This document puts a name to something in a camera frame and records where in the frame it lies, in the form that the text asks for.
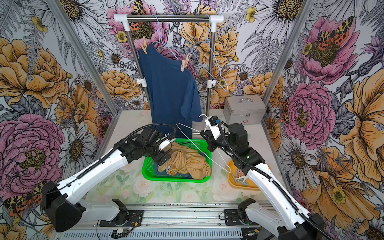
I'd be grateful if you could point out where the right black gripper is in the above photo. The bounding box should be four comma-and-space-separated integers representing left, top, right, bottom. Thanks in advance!
199, 130, 238, 154

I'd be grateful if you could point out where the tan t-shirt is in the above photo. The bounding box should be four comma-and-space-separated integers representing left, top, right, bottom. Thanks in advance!
158, 143, 212, 180

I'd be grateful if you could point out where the slate blue t-shirt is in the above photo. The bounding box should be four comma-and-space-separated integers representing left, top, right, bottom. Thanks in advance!
154, 163, 192, 179

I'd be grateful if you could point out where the white clothespin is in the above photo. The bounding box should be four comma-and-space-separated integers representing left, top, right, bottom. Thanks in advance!
235, 176, 248, 185

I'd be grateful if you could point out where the dark navy t-shirt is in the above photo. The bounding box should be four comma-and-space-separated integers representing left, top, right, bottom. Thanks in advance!
139, 45, 203, 139

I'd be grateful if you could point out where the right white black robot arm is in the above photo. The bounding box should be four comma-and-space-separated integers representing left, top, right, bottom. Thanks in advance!
200, 116, 331, 240

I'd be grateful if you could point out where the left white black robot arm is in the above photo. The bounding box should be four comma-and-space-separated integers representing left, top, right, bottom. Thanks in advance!
41, 124, 177, 233

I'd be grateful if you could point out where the green perforated plastic basket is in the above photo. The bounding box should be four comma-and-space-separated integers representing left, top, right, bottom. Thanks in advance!
142, 139, 212, 183

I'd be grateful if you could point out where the yellow plastic tray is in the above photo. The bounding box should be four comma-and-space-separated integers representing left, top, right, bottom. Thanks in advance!
228, 160, 260, 191

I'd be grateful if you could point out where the silver metal case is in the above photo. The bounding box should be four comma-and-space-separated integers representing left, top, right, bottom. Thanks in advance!
223, 95, 267, 125

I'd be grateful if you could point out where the metal clothes rack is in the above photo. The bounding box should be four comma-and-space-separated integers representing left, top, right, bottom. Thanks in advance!
114, 14, 225, 116

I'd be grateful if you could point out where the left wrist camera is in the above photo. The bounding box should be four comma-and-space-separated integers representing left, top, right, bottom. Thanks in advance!
158, 138, 176, 151

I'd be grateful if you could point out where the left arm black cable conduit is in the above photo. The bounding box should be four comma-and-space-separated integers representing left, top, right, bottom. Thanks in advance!
14, 123, 178, 226

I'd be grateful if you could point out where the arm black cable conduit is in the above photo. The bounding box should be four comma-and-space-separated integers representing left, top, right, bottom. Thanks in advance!
217, 121, 334, 240
14, 123, 178, 226

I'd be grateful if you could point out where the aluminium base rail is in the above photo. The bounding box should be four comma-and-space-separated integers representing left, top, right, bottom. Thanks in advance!
50, 203, 310, 240

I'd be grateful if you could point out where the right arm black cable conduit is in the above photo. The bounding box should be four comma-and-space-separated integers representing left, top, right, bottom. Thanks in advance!
217, 121, 334, 240

